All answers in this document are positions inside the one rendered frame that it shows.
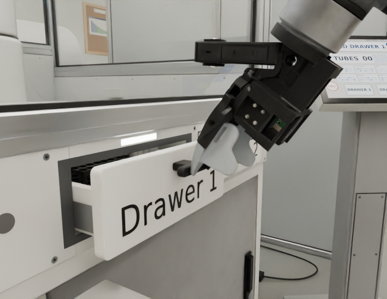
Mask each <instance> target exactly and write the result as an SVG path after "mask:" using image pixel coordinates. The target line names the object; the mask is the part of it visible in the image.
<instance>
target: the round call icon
mask: <svg viewBox="0 0 387 299"><path fill-rule="evenodd" d="M326 90H327V91H340V89H339V86H338V83H337V81H330V83H329V84H328V85H327V86H326Z"/></svg>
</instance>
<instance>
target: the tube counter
mask: <svg viewBox="0 0 387 299"><path fill-rule="evenodd" d="M361 58H362V60H363V63H387V54H361Z"/></svg>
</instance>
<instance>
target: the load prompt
mask: <svg viewBox="0 0 387 299"><path fill-rule="evenodd" d="M339 52H387V42H346V43H345V44H344V45H343V47H342V48H341V49H340V51H339Z"/></svg>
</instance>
